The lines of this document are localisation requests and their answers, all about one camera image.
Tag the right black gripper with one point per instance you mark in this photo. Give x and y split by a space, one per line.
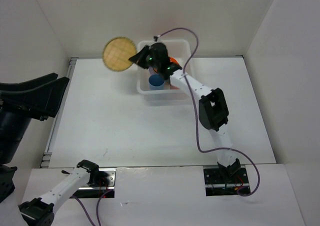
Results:
138 58

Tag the pink plastic cup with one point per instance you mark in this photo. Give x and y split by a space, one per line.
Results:
172 87

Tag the blue plastic cup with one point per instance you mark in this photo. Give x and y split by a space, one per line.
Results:
156 82

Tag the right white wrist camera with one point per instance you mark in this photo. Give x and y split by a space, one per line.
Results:
156 38

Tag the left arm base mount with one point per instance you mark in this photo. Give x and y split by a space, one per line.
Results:
95 190

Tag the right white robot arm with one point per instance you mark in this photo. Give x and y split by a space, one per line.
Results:
210 106

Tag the purple plastic plate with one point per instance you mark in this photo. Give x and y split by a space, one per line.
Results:
152 71

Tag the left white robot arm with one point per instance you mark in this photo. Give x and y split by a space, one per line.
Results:
47 196

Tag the clear plastic bin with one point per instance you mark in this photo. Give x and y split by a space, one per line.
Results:
178 49

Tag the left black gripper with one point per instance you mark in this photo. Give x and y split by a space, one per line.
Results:
40 97

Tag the orange plastic plate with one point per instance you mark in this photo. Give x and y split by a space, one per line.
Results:
174 61

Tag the round bamboo tray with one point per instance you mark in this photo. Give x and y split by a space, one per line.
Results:
117 52

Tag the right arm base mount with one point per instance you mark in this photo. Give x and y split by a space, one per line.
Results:
226 181

